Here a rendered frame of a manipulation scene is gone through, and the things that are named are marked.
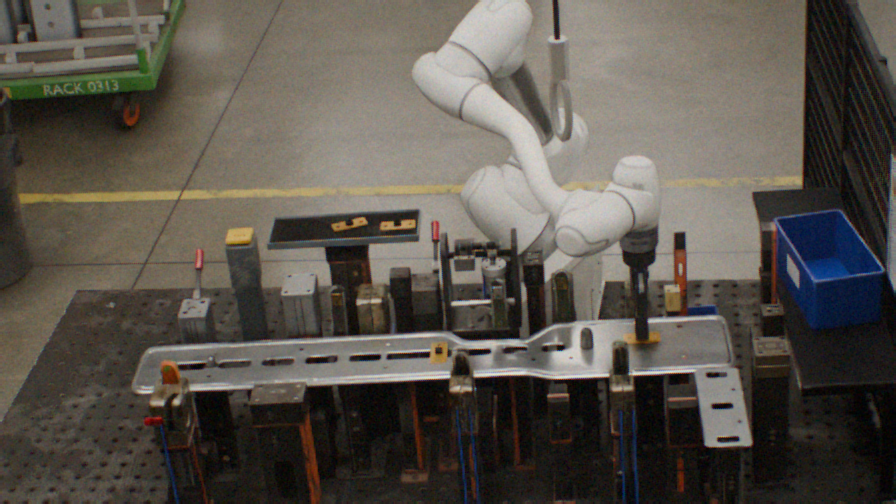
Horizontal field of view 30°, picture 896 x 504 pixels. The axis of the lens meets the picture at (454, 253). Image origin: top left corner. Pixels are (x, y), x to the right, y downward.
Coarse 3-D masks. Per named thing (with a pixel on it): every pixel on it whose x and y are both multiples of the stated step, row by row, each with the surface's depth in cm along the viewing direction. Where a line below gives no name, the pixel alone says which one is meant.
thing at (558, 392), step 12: (564, 384) 378; (552, 396) 374; (564, 396) 374; (552, 408) 373; (564, 408) 373; (552, 420) 375; (564, 420) 375; (552, 432) 376; (564, 432) 376; (564, 444) 379; (564, 456) 381; (564, 468) 382; (564, 480) 384; (552, 492) 391; (564, 492) 385
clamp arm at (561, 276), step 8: (560, 272) 398; (568, 272) 399; (560, 280) 398; (568, 280) 398; (560, 288) 398; (568, 288) 399; (560, 296) 399; (568, 296) 399; (560, 304) 400; (568, 304) 400; (560, 312) 401; (568, 312) 401; (560, 320) 401; (568, 320) 401
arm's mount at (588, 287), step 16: (560, 256) 437; (592, 256) 445; (576, 272) 429; (592, 272) 446; (544, 288) 433; (576, 288) 432; (592, 288) 443; (576, 304) 434; (592, 304) 444; (592, 320) 447
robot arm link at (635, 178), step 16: (624, 160) 365; (640, 160) 365; (624, 176) 363; (640, 176) 362; (656, 176) 365; (624, 192) 362; (640, 192) 363; (656, 192) 365; (640, 208) 363; (656, 208) 367; (640, 224) 366; (656, 224) 370
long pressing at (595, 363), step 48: (384, 336) 399; (432, 336) 398; (528, 336) 394; (576, 336) 393; (672, 336) 389; (720, 336) 388; (144, 384) 390; (192, 384) 389; (240, 384) 387; (336, 384) 385
